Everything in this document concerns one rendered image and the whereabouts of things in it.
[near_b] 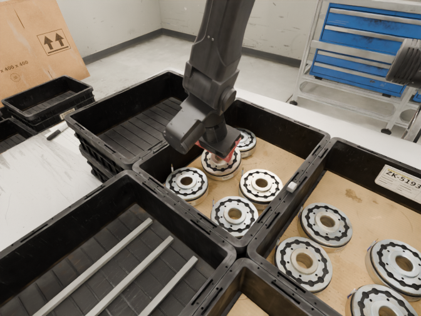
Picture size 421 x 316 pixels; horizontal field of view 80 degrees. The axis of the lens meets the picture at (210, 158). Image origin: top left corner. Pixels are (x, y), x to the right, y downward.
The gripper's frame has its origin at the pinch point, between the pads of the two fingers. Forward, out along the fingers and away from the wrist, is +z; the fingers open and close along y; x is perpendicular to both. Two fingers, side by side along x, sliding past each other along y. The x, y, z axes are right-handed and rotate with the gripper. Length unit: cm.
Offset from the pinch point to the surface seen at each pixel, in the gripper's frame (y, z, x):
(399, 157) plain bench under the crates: 39, 35, 47
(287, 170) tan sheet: 14.1, 9.3, 9.3
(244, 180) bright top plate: 8.3, 2.1, -2.2
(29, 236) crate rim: -10.3, -16.2, -37.0
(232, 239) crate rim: 16.8, -10.1, -16.7
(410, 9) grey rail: 11, 58, 178
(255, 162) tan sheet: 5.7, 8.4, 6.4
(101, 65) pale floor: -274, 126, 79
